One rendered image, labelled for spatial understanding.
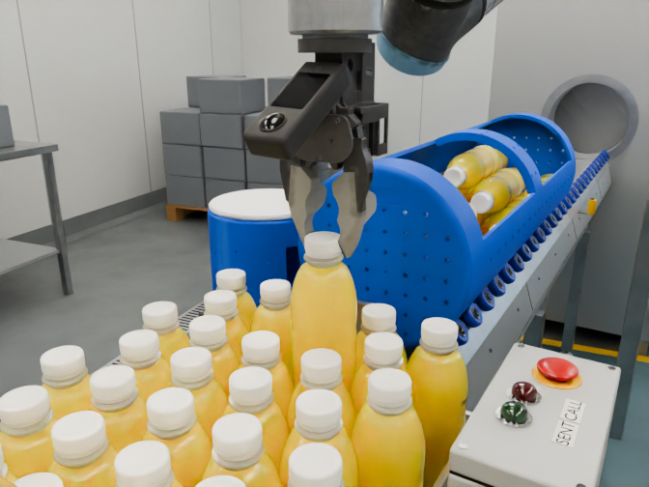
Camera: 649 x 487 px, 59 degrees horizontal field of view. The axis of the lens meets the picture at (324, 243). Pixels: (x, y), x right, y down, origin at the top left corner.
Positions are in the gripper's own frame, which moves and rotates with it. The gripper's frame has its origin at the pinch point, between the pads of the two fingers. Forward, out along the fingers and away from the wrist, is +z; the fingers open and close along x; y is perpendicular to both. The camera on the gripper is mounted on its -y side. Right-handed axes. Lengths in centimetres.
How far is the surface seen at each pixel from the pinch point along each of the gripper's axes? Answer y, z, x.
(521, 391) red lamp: -3.3, 8.8, -21.5
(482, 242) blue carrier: 29.6, 6.9, -8.2
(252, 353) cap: -8.4, 9.7, 3.4
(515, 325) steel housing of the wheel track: 61, 34, -8
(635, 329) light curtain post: 164, 74, -28
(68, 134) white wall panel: 228, 40, 368
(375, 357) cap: -2.2, 10.1, -7.2
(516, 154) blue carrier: 64, 0, -4
